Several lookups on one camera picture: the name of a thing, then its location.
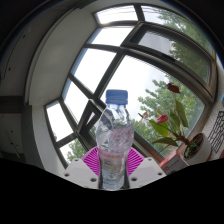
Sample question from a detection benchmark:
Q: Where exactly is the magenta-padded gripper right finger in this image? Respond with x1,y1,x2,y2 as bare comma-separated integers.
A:
125,147,167,190

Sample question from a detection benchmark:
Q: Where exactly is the potted anthurium in white pot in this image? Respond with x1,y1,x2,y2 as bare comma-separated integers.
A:
136,82,214,162

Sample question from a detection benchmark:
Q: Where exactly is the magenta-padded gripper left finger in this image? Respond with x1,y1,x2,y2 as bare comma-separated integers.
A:
63,146,101,190

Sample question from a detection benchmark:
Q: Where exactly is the clear blue-capped water bottle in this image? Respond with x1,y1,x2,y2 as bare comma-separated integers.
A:
95,89,135,191

